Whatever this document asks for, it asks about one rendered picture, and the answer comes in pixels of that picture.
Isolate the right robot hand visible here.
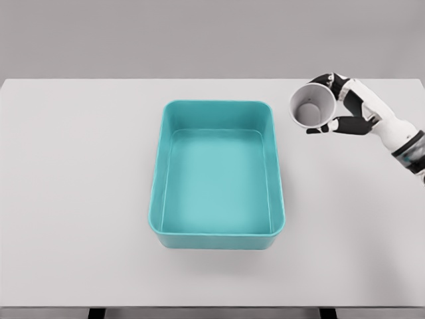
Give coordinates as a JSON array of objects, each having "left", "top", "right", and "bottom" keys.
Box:
[{"left": 305, "top": 72, "right": 398, "bottom": 136}]

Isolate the white paper cup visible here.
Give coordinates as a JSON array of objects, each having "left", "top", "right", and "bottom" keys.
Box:
[{"left": 289, "top": 82, "right": 337, "bottom": 130}]

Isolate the teal rectangular basket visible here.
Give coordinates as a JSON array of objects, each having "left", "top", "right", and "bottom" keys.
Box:
[{"left": 147, "top": 100, "right": 286, "bottom": 251}]

